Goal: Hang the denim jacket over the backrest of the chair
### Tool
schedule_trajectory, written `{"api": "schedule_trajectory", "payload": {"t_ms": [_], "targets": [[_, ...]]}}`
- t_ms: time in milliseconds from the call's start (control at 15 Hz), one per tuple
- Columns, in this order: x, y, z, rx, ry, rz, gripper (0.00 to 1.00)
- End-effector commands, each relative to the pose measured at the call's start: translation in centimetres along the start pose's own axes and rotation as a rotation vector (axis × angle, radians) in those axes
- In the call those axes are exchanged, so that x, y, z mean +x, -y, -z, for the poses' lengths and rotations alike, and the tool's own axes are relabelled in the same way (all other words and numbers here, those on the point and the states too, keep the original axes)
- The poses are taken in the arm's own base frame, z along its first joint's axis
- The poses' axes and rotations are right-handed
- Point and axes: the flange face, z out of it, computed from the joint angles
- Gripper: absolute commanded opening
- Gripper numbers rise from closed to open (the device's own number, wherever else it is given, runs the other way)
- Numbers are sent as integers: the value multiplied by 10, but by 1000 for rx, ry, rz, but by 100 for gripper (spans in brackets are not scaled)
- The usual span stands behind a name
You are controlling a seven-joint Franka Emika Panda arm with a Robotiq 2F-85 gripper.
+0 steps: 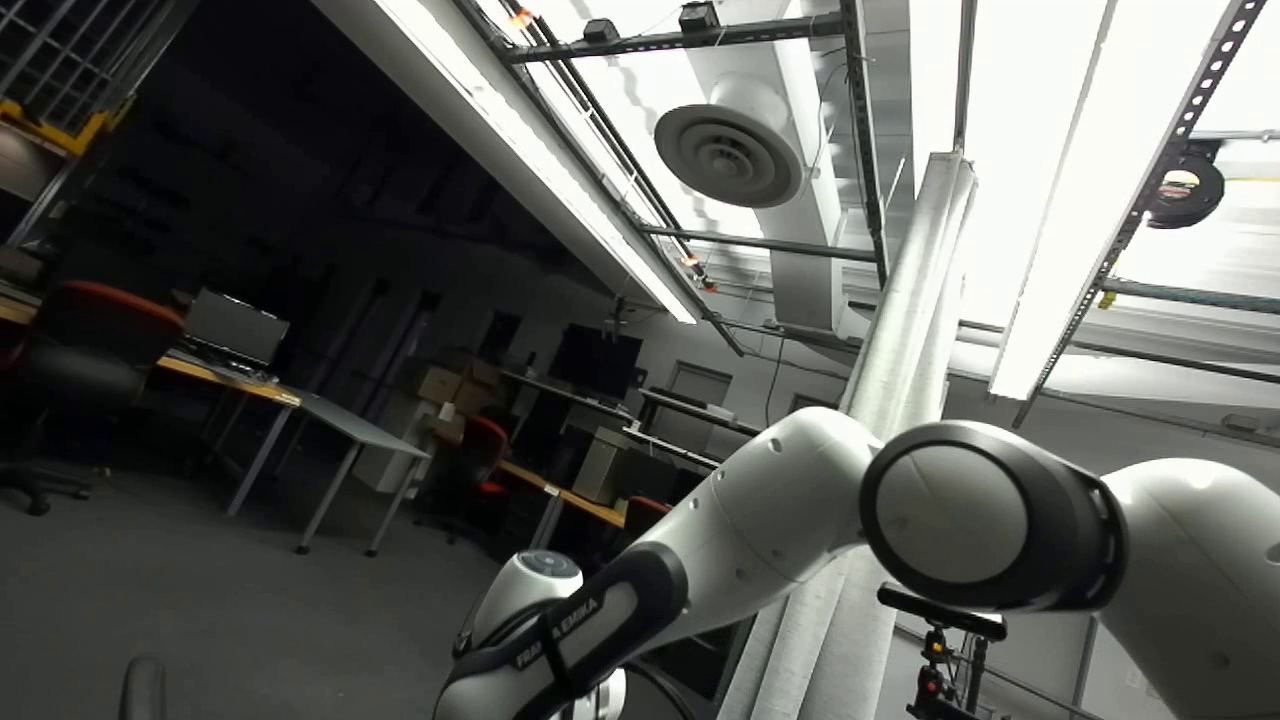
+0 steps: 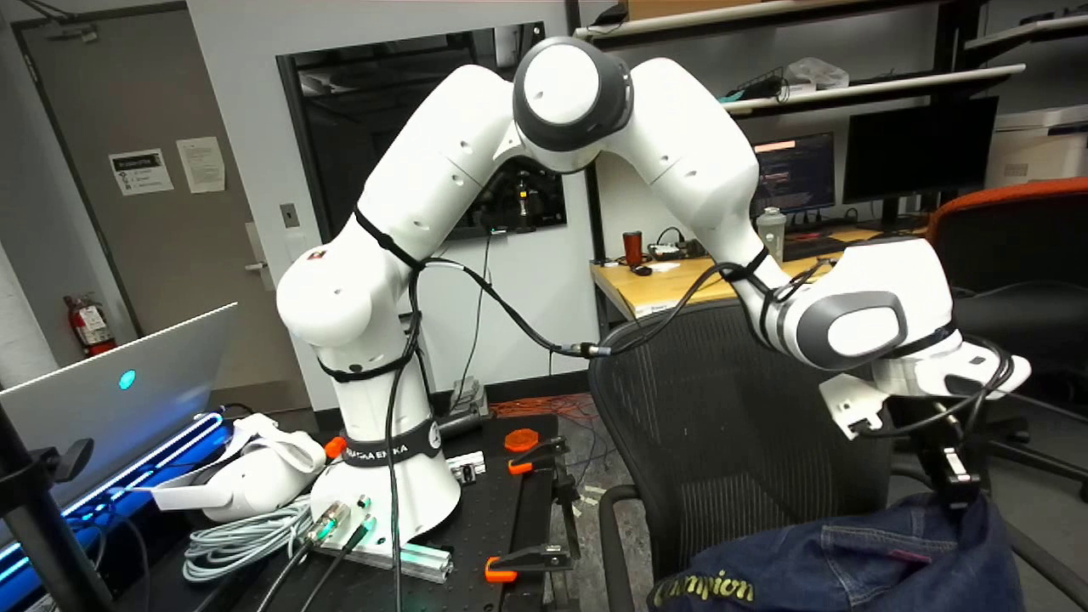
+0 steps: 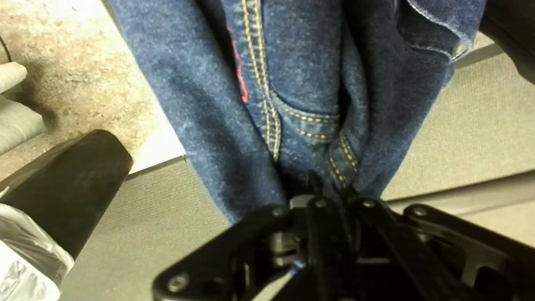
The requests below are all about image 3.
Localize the blue denim jeans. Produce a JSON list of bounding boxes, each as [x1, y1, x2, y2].
[[106, 0, 489, 225]]

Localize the shiny silver object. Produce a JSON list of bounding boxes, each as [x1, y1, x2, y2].
[[0, 203, 75, 301]]

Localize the grey floor mat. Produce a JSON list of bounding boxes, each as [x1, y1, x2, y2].
[[56, 31, 535, 301]]

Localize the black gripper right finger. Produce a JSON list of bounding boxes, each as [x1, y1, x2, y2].
[[332, 195, 535, 301]]

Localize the light grey chair base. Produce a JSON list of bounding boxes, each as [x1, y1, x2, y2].
[[0, 59, 46, 158]]

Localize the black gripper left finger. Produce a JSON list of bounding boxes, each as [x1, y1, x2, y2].
[[152, 195, 335, 301]]

